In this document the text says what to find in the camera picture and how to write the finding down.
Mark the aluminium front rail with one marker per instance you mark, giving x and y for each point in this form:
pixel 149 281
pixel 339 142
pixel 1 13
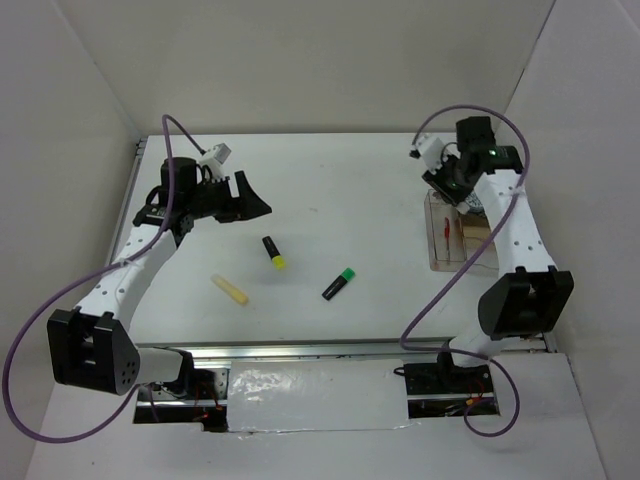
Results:
pixel 211 353

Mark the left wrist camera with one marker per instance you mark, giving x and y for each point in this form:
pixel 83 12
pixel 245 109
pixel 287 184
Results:
pixel 218 154

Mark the pale yellow highlighter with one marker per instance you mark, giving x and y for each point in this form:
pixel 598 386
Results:
pixel 233 292

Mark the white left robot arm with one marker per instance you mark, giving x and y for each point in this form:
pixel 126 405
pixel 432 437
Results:
pixel 89 345

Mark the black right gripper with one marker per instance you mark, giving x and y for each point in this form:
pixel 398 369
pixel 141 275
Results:
pixel 435 180

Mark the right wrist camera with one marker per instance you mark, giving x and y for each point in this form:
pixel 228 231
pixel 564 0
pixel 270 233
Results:
pixel 428 148

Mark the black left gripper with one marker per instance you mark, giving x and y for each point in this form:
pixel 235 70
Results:
pixel 249 204

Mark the clear compartment organizer box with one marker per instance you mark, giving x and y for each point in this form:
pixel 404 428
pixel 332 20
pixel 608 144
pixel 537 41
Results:
pixel 470 232

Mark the white foil sheet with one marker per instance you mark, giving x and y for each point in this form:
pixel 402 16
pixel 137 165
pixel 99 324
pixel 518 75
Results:
pixel 317 396

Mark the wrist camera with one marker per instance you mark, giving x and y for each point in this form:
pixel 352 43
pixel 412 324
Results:
pixel 218 154
pixel 428 148

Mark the black yellow-capped highlighter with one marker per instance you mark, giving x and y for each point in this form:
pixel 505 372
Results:
pixel 274 253

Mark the black green-capped highlighter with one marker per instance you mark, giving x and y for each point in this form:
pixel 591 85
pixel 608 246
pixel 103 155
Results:
pixel 338 284

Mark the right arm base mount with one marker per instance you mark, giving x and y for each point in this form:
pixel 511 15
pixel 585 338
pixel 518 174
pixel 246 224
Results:
pixel 439 389

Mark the red gel pen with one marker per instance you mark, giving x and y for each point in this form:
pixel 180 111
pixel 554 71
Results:
pixel 447 235

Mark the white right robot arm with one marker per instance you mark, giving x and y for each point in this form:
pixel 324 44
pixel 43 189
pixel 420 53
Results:
pixel 531 291

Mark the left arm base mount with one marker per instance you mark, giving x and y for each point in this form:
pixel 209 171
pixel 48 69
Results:
pixel 199 396

